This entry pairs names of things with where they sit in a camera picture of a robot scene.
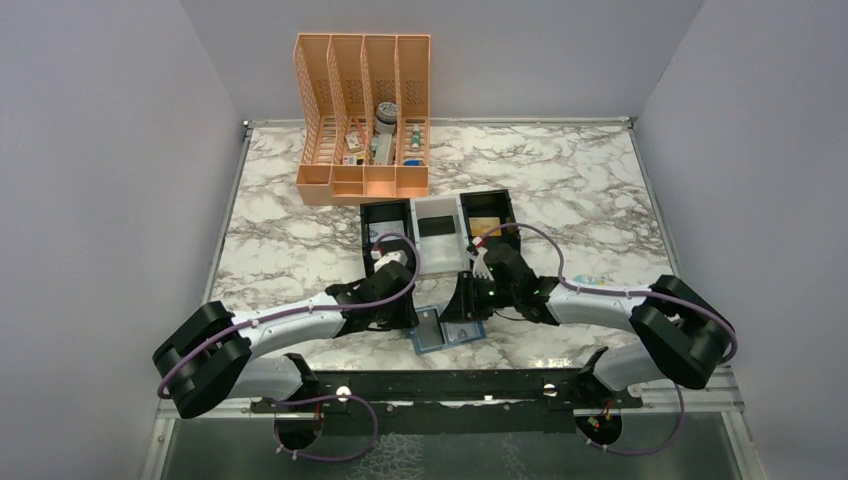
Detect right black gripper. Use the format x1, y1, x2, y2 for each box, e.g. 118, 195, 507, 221
440, 270, 518, 322

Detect blue leather card holder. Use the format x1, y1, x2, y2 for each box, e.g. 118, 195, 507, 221
406, 305, 486, 355

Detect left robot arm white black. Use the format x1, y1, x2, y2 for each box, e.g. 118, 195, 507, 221
152, 251, 419, 419

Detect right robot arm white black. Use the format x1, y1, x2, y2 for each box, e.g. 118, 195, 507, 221
439, 244, 737, 407

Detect gold credit card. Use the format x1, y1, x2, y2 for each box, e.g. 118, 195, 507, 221
469, 217, 501, 236

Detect black credit card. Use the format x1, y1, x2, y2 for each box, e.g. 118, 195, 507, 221
417, 215, 456, 237

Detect white blue credit card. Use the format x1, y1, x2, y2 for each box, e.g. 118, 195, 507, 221
367, 220, 405, 242

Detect white middle tray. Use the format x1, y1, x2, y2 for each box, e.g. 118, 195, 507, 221
410, 195, 470, 275

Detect right black tray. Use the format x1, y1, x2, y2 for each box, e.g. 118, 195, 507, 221
459, 189, 521, 265

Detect black tray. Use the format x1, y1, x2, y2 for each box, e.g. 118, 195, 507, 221
360, 200, 416, 276
459, 189, 521, 265

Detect left black tray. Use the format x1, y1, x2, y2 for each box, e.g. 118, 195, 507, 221
360, 200, 416, 276

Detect small green white bottle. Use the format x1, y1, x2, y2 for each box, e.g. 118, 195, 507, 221
410, 125, 421, 151

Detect small orange white box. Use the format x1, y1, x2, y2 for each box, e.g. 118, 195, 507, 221
345, 132, 364, 152

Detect grey round-headed bottle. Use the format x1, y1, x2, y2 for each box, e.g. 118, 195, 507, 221
373, 102, 399, 166

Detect orange plastic file organizer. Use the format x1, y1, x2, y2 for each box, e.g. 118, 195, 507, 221
293, 33, 432, 206

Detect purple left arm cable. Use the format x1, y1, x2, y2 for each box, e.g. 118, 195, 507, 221
156, 231, 423, 464

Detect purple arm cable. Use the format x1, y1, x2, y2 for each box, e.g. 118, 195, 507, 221
468, 222, 739, 458
156, 231, 423, 464

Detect black mounting base rail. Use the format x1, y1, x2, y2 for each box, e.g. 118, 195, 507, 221
248, 368, 643, 416

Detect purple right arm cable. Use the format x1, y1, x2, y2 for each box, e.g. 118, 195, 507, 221
468, 222, 739, 458

